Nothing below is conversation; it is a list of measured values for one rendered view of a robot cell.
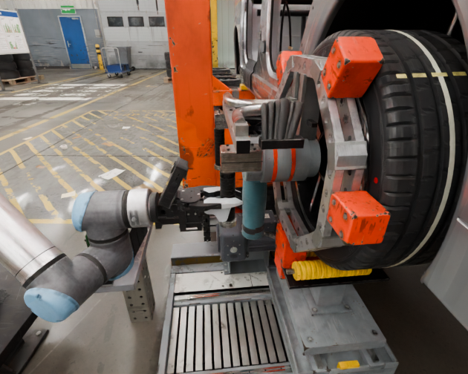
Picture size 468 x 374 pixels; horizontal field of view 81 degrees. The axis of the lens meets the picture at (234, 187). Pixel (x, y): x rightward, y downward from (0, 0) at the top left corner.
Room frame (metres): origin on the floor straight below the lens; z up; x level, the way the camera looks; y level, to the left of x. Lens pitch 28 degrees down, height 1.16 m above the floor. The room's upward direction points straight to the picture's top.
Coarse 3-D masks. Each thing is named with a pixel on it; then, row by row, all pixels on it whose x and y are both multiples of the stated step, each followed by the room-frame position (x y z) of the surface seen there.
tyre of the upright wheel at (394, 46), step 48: (384, 48) 0.61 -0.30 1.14; (432, 48) 0.63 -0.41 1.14; (384, 96) 0.53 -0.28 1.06; (432, 96) 0.52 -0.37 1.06; (384, 144) 0.49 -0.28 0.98; (432, 144) 0.47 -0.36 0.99; (384, 192) 0.45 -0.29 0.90; (432, 192) 0.45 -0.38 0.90; (384, 240) 0.45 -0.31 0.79; (432, 240) 0.46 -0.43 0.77
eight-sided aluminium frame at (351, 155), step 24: (288, 72) 0.86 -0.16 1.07; (312, 72) 0.67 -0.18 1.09; (336, 120) 0.54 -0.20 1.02; (336, 144) 0.50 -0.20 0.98; (360, 144) 0.51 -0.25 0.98; (336, 168) 0.49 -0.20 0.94; (360, 168) 0.49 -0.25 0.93; (288, 192) 0.89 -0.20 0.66; (288, 240) 0.70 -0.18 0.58; (312, 240) 0.54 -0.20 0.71; (336, 240) 0.49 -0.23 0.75
